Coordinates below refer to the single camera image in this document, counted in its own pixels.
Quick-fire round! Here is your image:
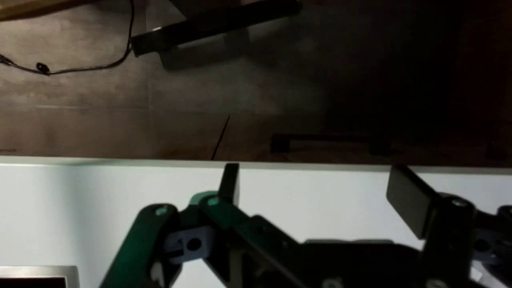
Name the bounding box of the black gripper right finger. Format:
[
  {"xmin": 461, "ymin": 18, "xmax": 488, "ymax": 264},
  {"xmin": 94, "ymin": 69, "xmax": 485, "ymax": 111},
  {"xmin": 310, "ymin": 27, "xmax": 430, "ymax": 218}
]
[{"xmin": 385, "ymin": 163, "xmax": 512, "ymax": 288}]

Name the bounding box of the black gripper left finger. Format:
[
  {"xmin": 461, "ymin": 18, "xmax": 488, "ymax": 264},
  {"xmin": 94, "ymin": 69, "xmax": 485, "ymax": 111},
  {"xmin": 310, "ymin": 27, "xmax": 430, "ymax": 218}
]
[{"xmin": 97, "ymin": 162, "xmax": 309, "ymax": 288}]

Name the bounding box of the black stand base bar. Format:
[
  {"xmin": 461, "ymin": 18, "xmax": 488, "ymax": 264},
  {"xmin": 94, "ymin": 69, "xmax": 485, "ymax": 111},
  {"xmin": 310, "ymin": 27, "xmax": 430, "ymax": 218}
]
[{"xmin": 129, "ymin": 0, "xmax": 304, "ymax": 58}]

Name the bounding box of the light wooden panel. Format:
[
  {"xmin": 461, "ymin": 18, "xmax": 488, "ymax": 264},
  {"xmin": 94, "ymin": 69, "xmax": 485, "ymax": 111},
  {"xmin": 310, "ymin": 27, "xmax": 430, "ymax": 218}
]
[{"xmin": 0, "ymin": 0, "xmax": 86, "ymax": 23}]

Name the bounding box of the thin black floor cable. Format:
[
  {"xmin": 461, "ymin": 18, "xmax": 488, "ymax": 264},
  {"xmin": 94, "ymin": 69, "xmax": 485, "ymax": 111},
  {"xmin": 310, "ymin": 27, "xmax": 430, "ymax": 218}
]
[{"xmin": 0, "ymin": 0, "xmax": 136, "ymax": 77}]

